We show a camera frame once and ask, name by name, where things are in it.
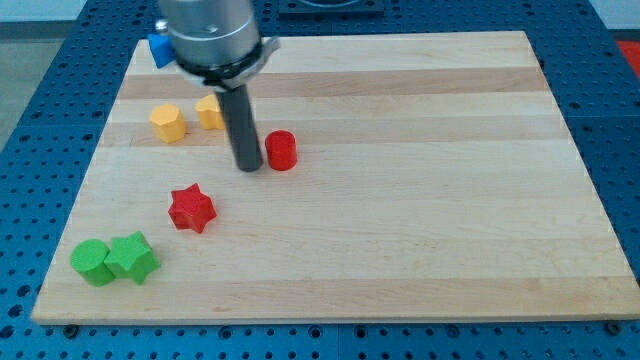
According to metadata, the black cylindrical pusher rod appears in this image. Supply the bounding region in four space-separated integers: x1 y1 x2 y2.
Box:
216 85 263 172

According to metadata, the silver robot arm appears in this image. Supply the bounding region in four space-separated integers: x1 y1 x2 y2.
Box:
156 0 280 172

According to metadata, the red star block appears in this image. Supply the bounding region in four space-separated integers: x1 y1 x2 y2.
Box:
168 183 217 233

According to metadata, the green star block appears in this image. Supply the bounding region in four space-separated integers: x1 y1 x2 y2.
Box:
104 231 161 285

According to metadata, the yellow block behind rod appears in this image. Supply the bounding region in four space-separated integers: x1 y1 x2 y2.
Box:
195 94 225 130

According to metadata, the red cylinder block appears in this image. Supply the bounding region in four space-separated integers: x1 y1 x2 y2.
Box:
265 130 297 171

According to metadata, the yellow hexagon block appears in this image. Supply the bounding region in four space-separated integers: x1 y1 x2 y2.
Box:
149 104 187 143

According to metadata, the blue cube block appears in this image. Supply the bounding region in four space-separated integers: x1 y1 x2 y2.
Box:
147 34 175 69

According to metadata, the light wooden board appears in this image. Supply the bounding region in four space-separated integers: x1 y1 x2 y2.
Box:
32 31 639 325

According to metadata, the green cylinder block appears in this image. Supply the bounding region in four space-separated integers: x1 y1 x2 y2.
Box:
70 239 115 287

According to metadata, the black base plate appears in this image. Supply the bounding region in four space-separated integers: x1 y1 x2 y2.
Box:
277 0 385 16

